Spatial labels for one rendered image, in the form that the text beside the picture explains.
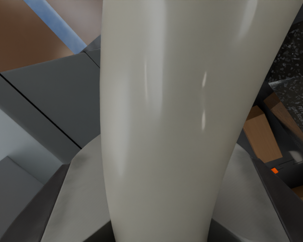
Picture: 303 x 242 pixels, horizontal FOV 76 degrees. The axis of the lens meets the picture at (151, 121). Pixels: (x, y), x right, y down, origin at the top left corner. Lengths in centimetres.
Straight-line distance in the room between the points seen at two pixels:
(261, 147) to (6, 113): 114
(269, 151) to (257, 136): 13
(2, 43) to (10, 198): 122
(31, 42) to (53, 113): 99
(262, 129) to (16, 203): 107
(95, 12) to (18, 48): 55
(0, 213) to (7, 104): 18
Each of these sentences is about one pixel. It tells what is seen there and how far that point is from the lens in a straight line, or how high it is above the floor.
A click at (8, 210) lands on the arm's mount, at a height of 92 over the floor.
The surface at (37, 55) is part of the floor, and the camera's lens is 142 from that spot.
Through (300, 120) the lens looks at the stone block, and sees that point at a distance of 60.
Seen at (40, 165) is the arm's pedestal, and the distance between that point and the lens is 44.
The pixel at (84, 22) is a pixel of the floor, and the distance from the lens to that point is 124.
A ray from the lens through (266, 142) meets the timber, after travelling 123.
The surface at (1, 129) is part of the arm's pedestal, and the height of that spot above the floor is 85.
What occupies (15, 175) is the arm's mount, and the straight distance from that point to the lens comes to 46.
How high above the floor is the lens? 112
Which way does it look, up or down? 63 degrees down
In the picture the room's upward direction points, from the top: 161 degrees counter-clockwise
